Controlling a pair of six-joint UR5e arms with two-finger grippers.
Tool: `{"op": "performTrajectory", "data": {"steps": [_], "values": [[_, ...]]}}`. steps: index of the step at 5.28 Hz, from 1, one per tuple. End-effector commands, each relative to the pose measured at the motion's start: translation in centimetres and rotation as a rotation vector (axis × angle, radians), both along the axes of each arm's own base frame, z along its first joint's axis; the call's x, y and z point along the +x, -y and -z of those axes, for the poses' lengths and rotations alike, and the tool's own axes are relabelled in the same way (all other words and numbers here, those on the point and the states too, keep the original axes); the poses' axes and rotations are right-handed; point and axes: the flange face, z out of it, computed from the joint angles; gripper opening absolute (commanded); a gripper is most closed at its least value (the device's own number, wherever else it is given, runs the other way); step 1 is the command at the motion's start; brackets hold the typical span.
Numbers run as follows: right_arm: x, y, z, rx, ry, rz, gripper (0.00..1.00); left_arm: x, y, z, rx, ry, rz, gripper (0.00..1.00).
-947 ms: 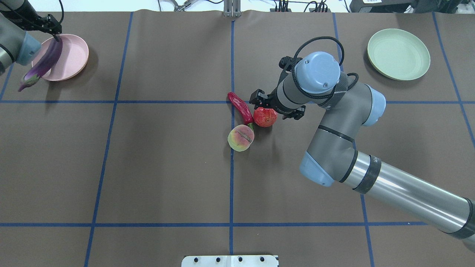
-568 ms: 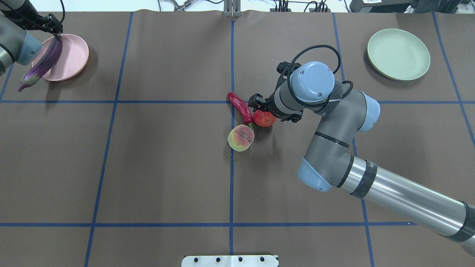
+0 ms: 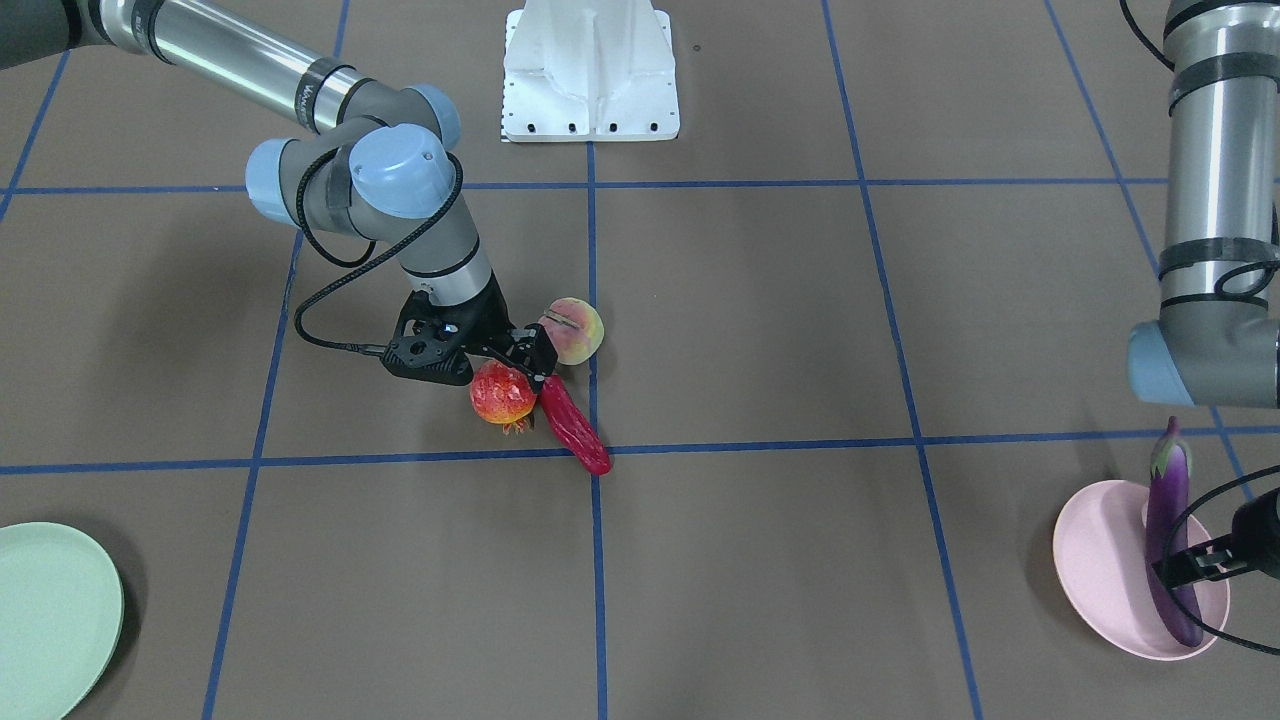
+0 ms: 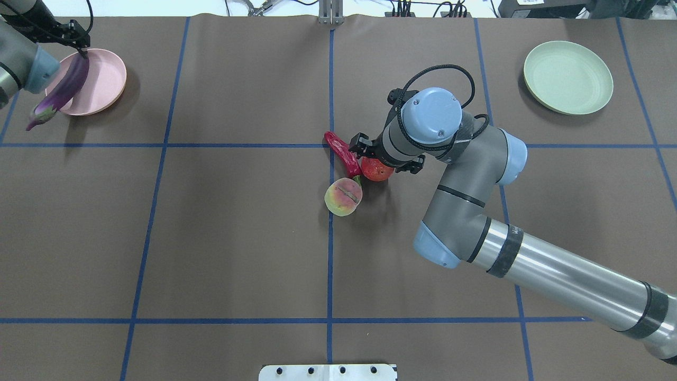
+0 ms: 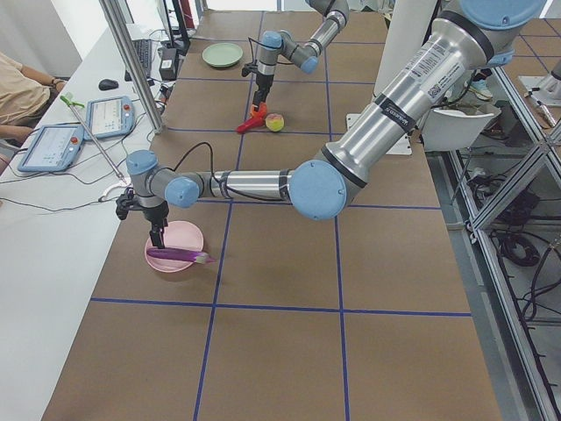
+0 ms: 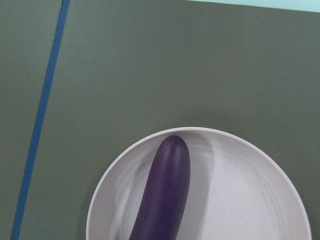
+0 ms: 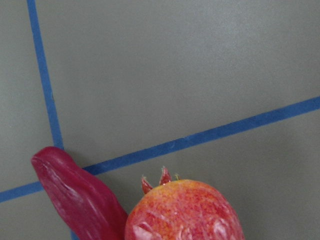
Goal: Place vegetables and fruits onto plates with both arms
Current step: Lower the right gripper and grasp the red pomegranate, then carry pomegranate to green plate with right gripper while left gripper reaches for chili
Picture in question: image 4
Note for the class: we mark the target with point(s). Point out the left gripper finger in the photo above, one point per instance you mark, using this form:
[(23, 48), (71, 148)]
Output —
[(83, 51)]

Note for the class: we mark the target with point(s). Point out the purple eggplant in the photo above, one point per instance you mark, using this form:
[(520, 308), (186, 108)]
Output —
[(67, 88)]

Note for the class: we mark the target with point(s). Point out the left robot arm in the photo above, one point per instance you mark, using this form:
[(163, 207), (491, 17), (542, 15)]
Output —
[(26, 65)]

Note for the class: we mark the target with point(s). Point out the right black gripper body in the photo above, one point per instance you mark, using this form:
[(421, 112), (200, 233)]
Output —
[(364, 145)]

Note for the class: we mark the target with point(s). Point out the green plate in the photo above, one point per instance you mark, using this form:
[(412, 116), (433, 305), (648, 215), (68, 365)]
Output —
[(568, 78)]

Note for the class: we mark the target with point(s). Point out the aluminium frame post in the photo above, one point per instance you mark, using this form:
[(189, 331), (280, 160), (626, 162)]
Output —
[(331, 12)]

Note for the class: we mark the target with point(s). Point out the peach fruit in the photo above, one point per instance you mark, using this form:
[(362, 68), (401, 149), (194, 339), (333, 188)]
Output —
[(343, 196)]

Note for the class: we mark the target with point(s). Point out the red pomegranate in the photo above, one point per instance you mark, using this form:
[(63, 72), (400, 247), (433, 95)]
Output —
[(374, 170)]

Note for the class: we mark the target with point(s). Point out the red chili pepper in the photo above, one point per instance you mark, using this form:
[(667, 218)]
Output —
[(341, 150)]

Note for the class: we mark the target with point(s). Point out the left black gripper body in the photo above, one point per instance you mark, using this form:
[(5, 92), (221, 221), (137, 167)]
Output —
[(46, 27)]

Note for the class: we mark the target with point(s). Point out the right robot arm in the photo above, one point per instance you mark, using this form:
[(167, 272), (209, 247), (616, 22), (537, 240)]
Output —
[(481, 159)]

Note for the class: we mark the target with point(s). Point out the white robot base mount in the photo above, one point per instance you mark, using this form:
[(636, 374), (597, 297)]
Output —
[(329, 372)]

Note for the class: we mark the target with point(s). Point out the pink plate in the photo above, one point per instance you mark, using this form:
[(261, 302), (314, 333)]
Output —
[(104, 85)]

